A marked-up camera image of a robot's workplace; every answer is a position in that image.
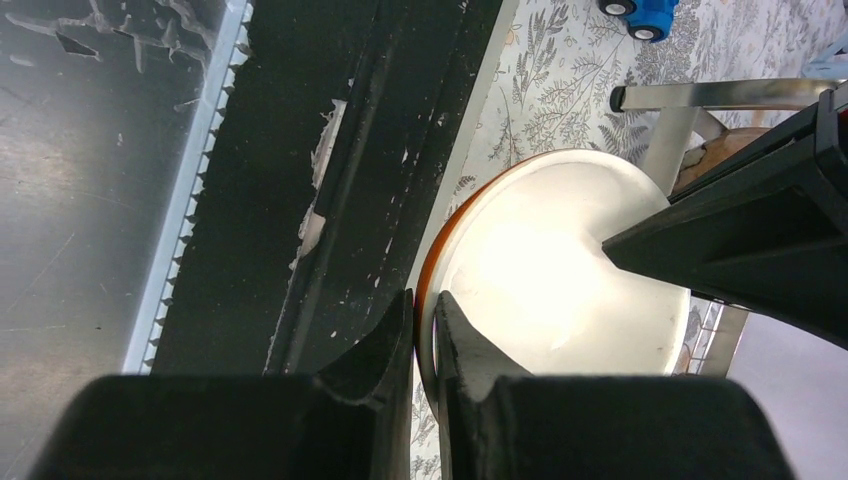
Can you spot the steel two-tier dish rack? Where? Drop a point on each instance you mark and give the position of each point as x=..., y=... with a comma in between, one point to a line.
x=689, y=115

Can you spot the brown speckled bowl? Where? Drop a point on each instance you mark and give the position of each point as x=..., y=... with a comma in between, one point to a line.
x=700, y=160

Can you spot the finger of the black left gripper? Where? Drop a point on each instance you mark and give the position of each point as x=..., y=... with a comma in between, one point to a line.
x=766, y=229

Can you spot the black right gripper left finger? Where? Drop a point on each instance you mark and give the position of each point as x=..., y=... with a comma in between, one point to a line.
x=350, y=420

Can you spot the floral tablecloth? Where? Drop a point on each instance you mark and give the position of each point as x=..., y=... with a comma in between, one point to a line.
x=549, y=90

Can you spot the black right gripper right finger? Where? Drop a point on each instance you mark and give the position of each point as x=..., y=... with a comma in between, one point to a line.
x=498, y=421

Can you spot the orange bowl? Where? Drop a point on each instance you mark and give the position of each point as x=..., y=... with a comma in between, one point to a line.
x=523, y=259

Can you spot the blue sponge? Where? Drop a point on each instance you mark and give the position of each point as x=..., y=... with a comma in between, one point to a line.
x=646, y=20

